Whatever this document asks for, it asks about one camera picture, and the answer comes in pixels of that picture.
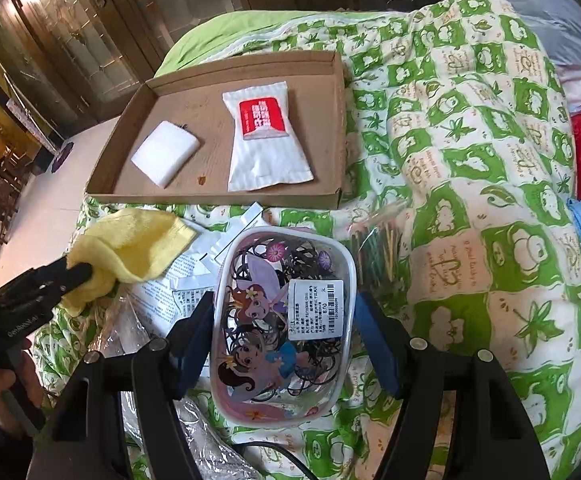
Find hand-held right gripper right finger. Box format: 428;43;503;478
353;290;552;480

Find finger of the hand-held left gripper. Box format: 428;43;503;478
0;282;96;312
30;256;96;287

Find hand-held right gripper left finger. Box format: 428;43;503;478
30;292;217;480

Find yellow cloth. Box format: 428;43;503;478
63;210;197;317

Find white printed foil packet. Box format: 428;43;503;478
169;202;268;293

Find clear cartoon pouch of hair ties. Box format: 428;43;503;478
209;227;357;428

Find shallow cardboard box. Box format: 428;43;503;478
84;50;354;211

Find person's left hand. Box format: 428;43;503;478
0;345;47;441

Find clear bag of thin sticks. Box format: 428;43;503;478
341;199;412;302

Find purple floor object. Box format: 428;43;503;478
52;141;74;169

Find green and white printed quilt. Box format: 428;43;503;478
35;0;581;480

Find white packet with red label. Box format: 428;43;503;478
222;80;315;193

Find wooden glass doors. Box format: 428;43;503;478
0;0;424;128

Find green bed sheet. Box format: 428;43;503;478
155;10;352;82

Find white pillow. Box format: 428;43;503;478
421;0;581;113

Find black cable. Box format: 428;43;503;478
230;439;314;480

